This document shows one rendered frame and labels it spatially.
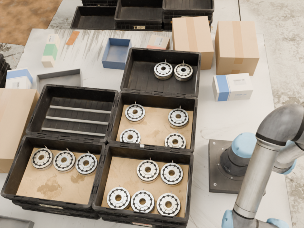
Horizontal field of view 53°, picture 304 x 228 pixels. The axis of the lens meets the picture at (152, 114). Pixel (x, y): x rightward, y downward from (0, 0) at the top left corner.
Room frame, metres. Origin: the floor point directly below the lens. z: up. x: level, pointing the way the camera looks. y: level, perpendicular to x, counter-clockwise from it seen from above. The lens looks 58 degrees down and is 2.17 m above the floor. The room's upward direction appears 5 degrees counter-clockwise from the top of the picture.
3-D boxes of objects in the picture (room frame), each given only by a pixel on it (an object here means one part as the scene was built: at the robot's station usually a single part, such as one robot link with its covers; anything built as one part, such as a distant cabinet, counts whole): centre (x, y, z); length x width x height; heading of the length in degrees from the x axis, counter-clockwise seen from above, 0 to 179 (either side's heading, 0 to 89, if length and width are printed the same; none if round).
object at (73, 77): (1.15, 0.54, 0.73); 0.27 x 0.20 x 0.05; 94
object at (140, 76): (1.03, -0.07, 0.87); 0.40 x 0.30 x 0.11; 78
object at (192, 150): (0.74, -0.01, 0.92); 0.40 x 0.30 x 0.02; 78
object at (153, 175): (0.51, 0.04, 0.86); 0.10 x 0.10 x 0.01
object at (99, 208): (0.45, 0.06, 0.92); 0.40 x 0.30 x 0.02; 78
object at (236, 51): (1.28, -0.54, 0.78); 0.30 x 0.22 x 0.16; 171
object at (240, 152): (0.55, -0.41, 0.91); 0.13 x 0.12 x 0.14; 67
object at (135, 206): (0.37, 0.07, 0.86); 0.10 x 0.10 x 0.01
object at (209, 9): (2.03, -0.37, 0.37); 0.40 x 0.30 x 0.45; 81
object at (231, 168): (0.56, -0.39, 0.80); 0.15 x 0.15 x 0.10
